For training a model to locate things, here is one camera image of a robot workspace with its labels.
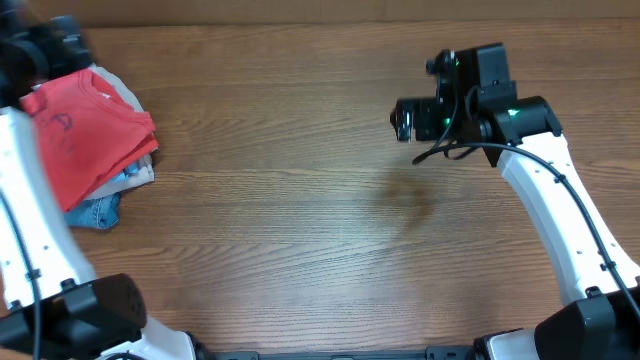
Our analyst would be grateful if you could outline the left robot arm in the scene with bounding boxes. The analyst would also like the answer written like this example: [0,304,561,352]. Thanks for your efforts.
[1,3,208,359]

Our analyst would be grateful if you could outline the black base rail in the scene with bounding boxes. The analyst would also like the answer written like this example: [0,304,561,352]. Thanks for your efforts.
[210,345,475,360]

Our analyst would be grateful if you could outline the beige folded garment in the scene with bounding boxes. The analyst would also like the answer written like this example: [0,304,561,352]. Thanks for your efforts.
[86,64,155,200]

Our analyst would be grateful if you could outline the red printed t-shirt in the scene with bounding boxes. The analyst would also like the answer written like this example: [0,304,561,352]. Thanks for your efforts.
[21,66,158,212]

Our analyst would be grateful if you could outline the folded blue jeans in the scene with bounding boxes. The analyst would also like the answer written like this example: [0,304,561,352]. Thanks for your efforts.
[64,193,121,230]

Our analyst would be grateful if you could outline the light blue folded t-shirt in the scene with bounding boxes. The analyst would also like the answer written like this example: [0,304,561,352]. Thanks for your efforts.
[111,162,139,182]

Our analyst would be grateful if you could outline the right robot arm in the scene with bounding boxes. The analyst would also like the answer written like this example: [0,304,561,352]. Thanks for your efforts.
[390,43,639,360]

